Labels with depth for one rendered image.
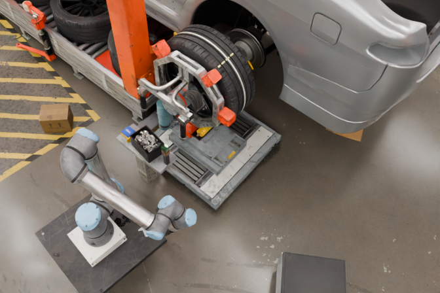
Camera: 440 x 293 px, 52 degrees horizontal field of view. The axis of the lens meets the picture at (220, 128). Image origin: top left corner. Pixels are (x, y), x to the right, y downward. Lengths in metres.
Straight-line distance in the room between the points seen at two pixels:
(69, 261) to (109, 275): 0.27
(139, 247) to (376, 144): 2.12
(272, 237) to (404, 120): 1.64
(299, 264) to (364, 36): 1.43
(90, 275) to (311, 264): 1.36
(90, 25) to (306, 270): 2.55
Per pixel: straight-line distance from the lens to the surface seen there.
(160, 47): 2.80
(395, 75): 2.53
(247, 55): 3.08
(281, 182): 3.54
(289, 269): 2.92
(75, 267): 3.01
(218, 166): 3.39
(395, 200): 3.74
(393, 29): 2.36
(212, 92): 2.67
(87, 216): 2.75
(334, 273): 2.98
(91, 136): 2.32
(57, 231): 3.12
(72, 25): 4.01
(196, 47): 2.69
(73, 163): 2.26
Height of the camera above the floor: 3.07
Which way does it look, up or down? 55 degrees down
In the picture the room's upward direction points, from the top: 4 degrees clockwise
